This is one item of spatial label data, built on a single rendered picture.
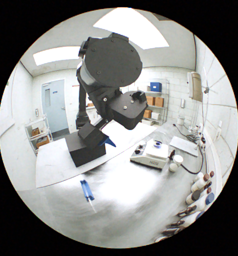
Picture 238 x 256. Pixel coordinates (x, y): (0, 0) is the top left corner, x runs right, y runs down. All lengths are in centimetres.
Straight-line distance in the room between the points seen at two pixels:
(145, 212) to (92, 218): 19
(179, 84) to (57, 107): 400
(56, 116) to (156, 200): 308
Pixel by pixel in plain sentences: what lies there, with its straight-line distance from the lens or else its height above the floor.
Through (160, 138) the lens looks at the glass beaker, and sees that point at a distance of 40.
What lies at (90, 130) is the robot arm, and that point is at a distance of 15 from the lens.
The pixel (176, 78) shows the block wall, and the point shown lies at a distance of 284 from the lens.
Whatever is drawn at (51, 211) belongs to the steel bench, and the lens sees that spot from 44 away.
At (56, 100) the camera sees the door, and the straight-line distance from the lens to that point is 300.
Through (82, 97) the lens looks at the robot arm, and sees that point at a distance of 41.
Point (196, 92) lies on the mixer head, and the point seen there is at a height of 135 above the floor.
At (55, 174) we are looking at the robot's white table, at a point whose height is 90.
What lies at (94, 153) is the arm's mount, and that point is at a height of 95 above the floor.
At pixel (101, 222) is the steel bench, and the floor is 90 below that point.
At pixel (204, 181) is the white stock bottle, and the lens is 44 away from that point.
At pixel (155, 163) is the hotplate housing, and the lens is 43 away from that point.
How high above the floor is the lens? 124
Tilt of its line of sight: 23 degrees down
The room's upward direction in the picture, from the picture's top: straight up
